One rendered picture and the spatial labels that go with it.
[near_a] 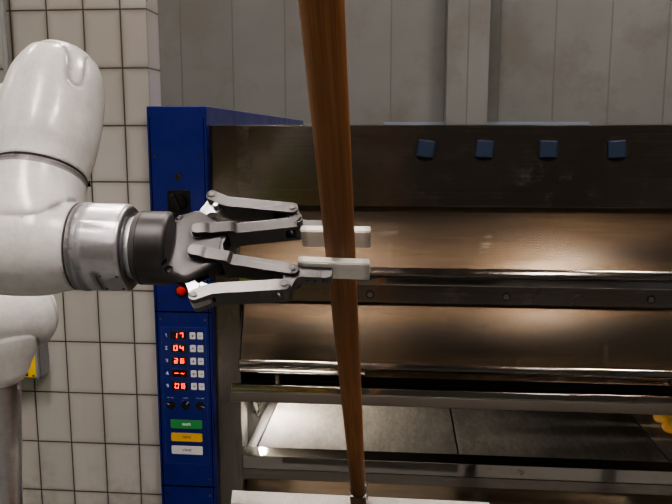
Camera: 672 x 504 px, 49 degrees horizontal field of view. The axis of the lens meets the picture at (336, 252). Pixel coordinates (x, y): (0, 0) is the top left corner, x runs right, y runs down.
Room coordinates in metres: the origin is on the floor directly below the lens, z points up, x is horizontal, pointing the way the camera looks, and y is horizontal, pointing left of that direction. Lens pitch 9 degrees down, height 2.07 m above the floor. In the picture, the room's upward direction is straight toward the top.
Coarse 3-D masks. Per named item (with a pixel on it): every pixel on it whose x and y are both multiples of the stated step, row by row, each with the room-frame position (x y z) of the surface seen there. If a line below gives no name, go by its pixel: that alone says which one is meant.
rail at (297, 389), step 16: (240, 384) 1.84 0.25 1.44; (256, 384) 1.84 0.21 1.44; (272, 384) 1.84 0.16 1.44; (528, 400) 1.77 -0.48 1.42; (544, 400) 1.77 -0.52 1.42; (560, 400) 1.76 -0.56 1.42; (576, 400) 1.76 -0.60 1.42; (592, 400) 1.76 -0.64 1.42; (608, 400) 1.75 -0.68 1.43; (624, 400) 1.75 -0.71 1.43; (640, 400) 1.75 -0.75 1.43; (656, 400) 1.74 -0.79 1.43
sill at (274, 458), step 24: (264, 456) 1.97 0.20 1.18; (288, 456) 1.97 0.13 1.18; (312, 456) 1.97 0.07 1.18; (336, 456) 1.97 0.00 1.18; (384, 456) 1.97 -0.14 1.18; (408, 456) 1.97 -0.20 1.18; (432, 456) 1.97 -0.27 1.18; (456, 456) 1.97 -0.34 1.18; (480, 456) 1.97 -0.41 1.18; (504, 456) 1.97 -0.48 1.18; (576, 480) 1.90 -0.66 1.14; (600, 480) 1.89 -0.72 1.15; (624, 480) 1.89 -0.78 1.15; (648, 480) 1.88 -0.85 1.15
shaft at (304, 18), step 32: (320, 0) 0.48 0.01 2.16; (320, 32) 0.50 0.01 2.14; (320, 64) 0.52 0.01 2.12; (320, 96) 0.55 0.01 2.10; (320, 128) 0.57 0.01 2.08; (320, 160) 0.60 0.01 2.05; (320, 192) 0.64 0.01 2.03; (352, 192) 0.65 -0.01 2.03; (352, 224) 0.68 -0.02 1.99; (352, 256) 0.72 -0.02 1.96; (352, 288) 0.76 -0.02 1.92; (352, 320) 0.82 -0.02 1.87; (352, 352) 0.88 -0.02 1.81; (352, 384) 0.95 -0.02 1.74; (352, 416) 1.04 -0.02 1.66; (352, 448) 1.16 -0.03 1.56; (352, 480) 1.31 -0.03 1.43
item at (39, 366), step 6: (42, 348) 1.99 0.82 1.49; (36, 354) 1.96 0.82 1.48; (42, 354) 1.99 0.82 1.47; (48, 354) 2.02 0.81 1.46; (36, 360) 1.96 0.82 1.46; (42, 360) 1.99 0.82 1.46; (48, 360) 2.02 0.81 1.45; (30, 366) 1.96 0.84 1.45; (36, 366) 1.96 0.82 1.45; (42, 366) 1.98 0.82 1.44; (48, 366) 2.02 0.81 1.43; (30, 372) 1.96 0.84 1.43; (36, 372) 1.96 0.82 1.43; (42, 372) 1.98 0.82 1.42; (24, 378) 1.96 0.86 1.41; (30, 378) 1.96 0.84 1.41; (36, 378) 1.96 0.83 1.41
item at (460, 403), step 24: (288, 384) 1.97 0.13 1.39; (312, 384) 1.98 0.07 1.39; (336, 384) 1.98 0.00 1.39; (480, 408) 1.78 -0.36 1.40; (504, 408) 1.77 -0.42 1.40; (528, 408) 1.77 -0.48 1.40; (552, 408) 1.76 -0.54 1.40; (576, 408) 1.76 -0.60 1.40; (600, 408) 1.75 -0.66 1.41; (624, 408) 1.75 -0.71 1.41; (648, 408) 1.74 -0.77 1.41
